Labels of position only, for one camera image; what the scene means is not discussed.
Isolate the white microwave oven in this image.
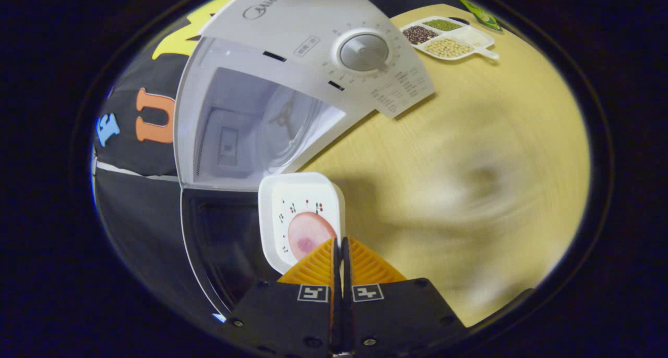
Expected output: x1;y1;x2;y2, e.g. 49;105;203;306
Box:
174;0;435;319

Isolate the green drink bottle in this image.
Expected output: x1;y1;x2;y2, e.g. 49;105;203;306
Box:
457;0;503;32

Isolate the white square plate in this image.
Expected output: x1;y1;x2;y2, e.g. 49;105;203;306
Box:
258;172;346;275

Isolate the divided white dish of beans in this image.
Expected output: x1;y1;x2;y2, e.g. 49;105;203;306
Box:
400;16;500;62

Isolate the pink ham slice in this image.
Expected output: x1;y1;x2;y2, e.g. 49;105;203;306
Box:
288;212;337;262

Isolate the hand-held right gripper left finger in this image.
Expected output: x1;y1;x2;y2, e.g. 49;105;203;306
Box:
222;237;343;356

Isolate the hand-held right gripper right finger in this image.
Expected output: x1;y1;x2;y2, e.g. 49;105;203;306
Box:
343;236;468;356

